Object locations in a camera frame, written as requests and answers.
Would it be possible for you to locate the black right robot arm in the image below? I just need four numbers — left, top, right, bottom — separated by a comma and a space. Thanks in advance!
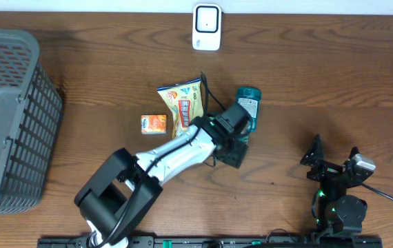
300, 134, 376, 235

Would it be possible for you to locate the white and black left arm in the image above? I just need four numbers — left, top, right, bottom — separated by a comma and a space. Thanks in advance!
74, 114, 250, 247

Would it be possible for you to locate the teal deodorant bottle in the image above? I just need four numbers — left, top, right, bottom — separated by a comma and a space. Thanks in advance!
236, 87, 261, 132

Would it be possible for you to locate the white barcode scanner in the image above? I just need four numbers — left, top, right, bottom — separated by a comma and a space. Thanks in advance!
192, 3, 222, 51

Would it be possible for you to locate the yellow snack chip bag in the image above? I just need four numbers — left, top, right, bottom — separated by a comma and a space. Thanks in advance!
157, 78, 203, 138

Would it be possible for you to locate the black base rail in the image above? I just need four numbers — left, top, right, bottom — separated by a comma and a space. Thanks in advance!
37, 236, 383, 248

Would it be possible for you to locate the orange small carton box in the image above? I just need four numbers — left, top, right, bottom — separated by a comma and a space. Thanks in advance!
141, 114, 167, 134

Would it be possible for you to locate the grey plastic mesh basket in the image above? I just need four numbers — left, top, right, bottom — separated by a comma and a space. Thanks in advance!
0, 29, 63, 214

